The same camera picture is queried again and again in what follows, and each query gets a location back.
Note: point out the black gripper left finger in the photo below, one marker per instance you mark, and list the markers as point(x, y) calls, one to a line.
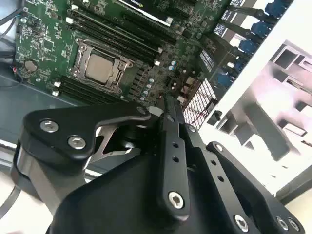
point(61, 126)

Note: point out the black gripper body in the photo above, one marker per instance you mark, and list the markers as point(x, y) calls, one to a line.
point(109, 200)

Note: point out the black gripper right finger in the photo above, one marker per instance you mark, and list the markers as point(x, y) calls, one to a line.
point(217, 170)

